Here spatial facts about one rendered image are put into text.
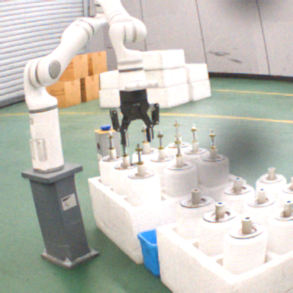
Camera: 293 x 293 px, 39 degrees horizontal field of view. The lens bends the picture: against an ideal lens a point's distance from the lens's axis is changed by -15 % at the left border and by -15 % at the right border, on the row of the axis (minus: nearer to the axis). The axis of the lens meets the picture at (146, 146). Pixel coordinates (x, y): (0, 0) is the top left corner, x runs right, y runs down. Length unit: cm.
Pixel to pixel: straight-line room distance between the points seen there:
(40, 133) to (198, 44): 623
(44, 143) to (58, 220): 22
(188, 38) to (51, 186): 635
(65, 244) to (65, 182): 19
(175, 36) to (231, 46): 111
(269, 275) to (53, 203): 68
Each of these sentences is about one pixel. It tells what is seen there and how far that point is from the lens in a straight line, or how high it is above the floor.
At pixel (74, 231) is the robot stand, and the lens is 132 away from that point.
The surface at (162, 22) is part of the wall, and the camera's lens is 773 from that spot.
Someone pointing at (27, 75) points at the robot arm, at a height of 58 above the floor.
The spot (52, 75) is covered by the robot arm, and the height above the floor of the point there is 57.
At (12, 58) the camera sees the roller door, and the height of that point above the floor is 79.
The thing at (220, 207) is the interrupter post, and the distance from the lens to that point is 95.
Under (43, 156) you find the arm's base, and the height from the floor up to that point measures 35.
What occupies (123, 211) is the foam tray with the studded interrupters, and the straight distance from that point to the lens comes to 129.
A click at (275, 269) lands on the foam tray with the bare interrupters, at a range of 88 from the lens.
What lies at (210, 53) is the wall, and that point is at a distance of 725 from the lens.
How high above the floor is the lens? 62
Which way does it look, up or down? 13 degrees down
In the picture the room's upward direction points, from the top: 6 degrees counter-clockwise
